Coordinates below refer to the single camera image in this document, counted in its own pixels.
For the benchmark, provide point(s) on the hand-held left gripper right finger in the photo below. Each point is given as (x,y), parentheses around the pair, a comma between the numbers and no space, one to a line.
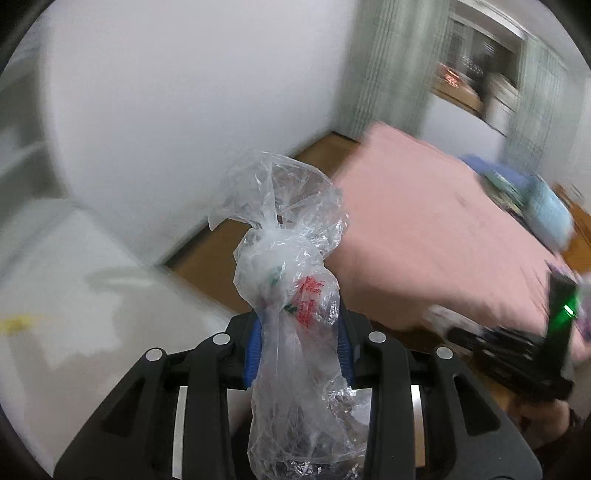
(346,344)

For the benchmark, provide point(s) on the person's right hand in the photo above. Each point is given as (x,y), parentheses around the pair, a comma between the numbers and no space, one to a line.
(545,422)

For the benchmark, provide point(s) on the green curtain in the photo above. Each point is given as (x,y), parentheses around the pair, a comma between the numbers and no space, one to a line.
(388,64)

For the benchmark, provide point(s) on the grey desk hutch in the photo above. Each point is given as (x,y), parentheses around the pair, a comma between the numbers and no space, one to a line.
(23,147)

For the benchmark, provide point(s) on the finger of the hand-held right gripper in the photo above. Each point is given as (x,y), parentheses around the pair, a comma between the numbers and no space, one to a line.
(489,341)

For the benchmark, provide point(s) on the clear plastic bag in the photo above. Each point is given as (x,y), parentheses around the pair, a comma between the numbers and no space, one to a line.
(288,295)

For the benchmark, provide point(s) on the bed with pink sheet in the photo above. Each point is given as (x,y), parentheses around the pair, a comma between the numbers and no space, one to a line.
(438,221)

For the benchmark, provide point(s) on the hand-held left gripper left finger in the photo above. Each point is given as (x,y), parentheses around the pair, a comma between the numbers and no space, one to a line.
(251,350)

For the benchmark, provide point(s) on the blue pillow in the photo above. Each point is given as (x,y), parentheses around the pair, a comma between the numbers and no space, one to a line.
(531,198)

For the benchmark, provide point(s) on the window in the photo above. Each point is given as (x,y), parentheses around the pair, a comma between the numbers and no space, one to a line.
(480,64)

